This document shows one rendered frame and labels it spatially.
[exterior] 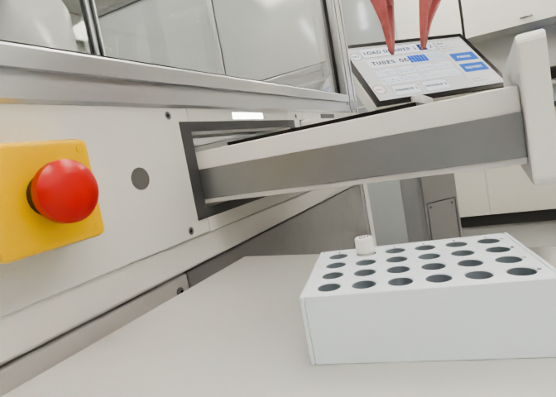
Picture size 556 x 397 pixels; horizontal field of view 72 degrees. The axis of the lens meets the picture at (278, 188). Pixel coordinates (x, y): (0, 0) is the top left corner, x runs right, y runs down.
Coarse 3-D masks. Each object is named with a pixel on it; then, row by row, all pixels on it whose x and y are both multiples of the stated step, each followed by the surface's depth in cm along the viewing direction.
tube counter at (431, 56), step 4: (432, 52) 134; (436, 52) 134; (440, 52) 134; (396, 56) 130; (400, 56) 130; (404, 56) 130; (408, 56) 131; (412, 56) 131; (416, 56) 131; (420, 56) 131; (424, 56) 132; (428, 56) 132; (432, 56) 132; (436, 56) 132; (440, 56) 133; (444, 56) 133; (400, 60) 129; (404, 60) 129; (408, 60) 129; (412, 60) 129; (416, 60) 130; (420, 60) 130; (424, 60) 130; (428, 60) 130; (404, 64) 128
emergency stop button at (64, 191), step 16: (64, 160) 24; (48, 176) 23; (64, 176) 23; (80, 176) 24; (32, 192) 22; (48, 192) 22; (64, 192) 23; (80, 192) 24; (96, 192) 25; (48, 208) 23; (64, 208) 23; (80, 208) 24
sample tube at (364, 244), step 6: (354, 240) 26; (360, 240) 26; (366, 240) 26; (372, 240) 26; (360, 246) 26; (366, 246) 26; (372, 246) 26; (360, 252) 26; (366, 252) 26; (372, 252) 26
